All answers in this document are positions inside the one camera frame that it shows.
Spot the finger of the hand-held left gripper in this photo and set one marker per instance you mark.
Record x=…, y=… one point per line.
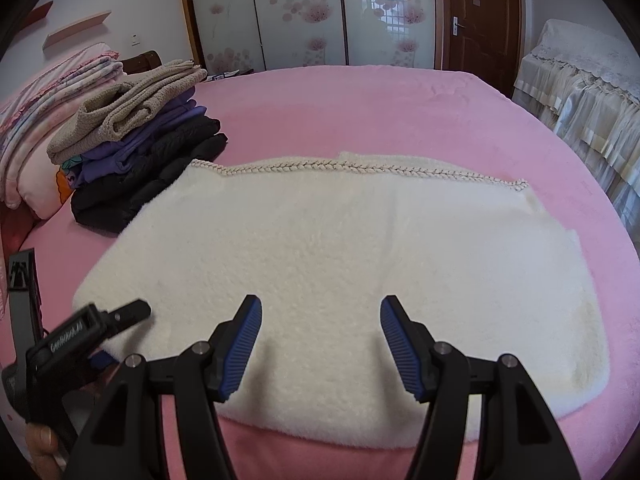
x=102, y=359
x=127, y=314

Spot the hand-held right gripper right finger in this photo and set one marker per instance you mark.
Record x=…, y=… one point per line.
x=400, y=345

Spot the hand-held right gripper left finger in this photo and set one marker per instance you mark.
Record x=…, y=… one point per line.
x=242, y=345

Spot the white fluffy cardigan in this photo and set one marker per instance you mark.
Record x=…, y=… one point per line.
x=325, y=260

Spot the person's left hand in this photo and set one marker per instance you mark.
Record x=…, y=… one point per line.
x=42, y=442

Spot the black quilted jacket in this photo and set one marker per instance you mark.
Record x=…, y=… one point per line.
x=150, y=180

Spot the cartoon print garment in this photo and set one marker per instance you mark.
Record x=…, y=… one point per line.
x=69, y=172

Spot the pink pillow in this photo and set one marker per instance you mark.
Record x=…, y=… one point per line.
x=35, y=185

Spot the purple folded garment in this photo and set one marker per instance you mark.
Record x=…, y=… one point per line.
x=150, y=135

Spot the beige knit sweater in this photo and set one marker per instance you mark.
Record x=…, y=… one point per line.
x=135, y=100

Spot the pink floral folded quilt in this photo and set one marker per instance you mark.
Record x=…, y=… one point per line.
x=40, y=105

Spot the pink bed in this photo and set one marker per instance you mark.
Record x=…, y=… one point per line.
x=400, y=110

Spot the dark wooden headboard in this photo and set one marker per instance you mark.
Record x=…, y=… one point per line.
x=142, y=62

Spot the brown wooden door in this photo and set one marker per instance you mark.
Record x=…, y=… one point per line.
x=485, y=20

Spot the floral glass wardrobe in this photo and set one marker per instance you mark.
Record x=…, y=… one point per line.
x=300, y=10

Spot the pink wall shelf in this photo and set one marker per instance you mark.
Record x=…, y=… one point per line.
x=75, y=30

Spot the red-brown wall shelf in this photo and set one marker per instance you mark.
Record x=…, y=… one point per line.
x=37, y=14

